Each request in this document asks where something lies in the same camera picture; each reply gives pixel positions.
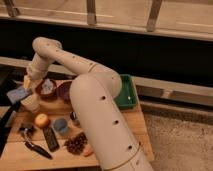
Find black handled can opener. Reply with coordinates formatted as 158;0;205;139
19;123;52;159

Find orange carrot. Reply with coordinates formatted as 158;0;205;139
83;147;93;157

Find white paper cup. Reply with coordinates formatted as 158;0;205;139
21;94;40;113

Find bunch of dark grapes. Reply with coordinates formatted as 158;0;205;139
64;132;87;155

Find green plastic tray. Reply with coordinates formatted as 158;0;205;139
115;74;137;110

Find blue plastic cup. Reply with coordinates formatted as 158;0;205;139
53;118;69;135

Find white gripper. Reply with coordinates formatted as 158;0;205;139
23;61;49;89

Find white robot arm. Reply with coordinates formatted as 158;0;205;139
26;37;154;171

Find red bowl with plastic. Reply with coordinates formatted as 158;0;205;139
36;79;57;99

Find orange apple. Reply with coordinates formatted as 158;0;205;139
34;113;50;129

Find purple bowl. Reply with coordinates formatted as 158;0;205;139
57;81;71;102

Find black stand at left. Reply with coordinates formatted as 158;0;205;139
0;65;19;156

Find black remote control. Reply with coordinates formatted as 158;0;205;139
43;127;59;152

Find blue sponge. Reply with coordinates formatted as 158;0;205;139
7;86;32;104

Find small metal cup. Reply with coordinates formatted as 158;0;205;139
70;111;80;126

